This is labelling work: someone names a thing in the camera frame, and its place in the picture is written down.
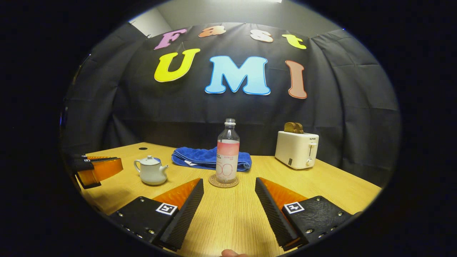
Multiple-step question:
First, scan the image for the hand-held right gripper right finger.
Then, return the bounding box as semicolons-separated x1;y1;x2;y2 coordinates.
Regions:
255;177;363;251

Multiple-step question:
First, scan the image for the round wooden coaster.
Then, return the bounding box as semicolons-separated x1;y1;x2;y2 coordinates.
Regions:
209;173;240;188

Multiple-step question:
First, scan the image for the clear water bottle pink label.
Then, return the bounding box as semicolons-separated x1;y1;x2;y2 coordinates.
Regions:
215;119;240;184

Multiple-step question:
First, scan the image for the white toaster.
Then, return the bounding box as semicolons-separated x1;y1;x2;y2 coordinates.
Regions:
275;131;319;170

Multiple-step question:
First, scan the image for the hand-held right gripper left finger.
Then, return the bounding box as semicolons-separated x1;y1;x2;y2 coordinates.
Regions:
109;178;205;251

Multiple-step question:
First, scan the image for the white ceramic teacup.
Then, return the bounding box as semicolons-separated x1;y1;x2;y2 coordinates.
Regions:
134;160;169;186

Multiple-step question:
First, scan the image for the blue folded towel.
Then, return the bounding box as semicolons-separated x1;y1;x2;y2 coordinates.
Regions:
171;146;252;172

